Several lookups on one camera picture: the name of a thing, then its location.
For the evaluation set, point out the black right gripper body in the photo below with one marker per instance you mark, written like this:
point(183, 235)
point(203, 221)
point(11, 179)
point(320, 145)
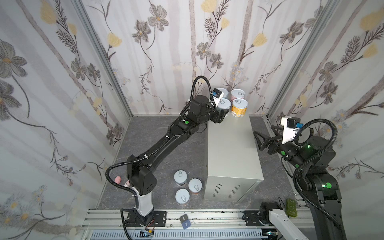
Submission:
point(273, 144)

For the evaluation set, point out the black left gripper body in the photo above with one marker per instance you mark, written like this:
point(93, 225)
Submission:
point(218, 114)

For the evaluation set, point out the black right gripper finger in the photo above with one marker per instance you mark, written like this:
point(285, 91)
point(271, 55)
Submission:
point(263, 141)
point(278, 131)

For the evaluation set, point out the teal can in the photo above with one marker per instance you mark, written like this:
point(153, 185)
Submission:
point(224, 104)
point(180, 177)

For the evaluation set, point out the yellow labelled can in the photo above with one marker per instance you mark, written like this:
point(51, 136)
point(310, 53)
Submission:
point(239, 108)

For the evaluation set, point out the light blue labelled can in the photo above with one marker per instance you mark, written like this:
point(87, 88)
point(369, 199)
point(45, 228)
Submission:
point(225, 92)

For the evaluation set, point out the pink labelled can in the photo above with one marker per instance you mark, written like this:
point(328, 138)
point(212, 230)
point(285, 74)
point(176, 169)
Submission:
point(237, 94)

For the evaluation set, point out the pink can front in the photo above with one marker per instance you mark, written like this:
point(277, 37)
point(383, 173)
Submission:
point(182, 197)

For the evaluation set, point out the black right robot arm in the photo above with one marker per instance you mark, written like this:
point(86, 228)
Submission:
point(309, 148)

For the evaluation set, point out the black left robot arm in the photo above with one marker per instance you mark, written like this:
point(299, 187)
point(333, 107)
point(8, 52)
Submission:
point(140, 170)

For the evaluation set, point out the grey metal cabinet counter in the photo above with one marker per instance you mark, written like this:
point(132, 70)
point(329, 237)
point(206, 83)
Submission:
point(234, 168)

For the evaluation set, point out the green circuit board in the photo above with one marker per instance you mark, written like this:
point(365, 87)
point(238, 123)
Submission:
point(291, 208)

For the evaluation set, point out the orange can by cabinet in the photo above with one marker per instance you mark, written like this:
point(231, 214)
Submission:
point(195, 186)

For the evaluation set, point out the small blue grey module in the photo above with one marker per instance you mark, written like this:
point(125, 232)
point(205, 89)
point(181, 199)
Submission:
point(185, 221)

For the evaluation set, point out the small pink object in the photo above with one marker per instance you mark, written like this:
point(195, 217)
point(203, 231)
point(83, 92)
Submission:
point(118, 180)

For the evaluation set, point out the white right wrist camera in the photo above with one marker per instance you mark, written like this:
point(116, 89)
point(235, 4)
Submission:
point(289, 128)

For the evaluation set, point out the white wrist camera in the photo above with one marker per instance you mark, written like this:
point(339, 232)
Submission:
point(289, 128)
point(217, 95)

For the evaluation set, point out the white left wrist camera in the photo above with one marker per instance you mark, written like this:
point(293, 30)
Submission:
point(217, 95)

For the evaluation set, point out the white slotted cable duct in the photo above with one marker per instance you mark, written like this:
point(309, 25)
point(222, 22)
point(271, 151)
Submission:
point(207, 234)

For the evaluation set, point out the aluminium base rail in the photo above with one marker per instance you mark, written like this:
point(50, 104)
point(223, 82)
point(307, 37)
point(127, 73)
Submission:
point(107, 224)

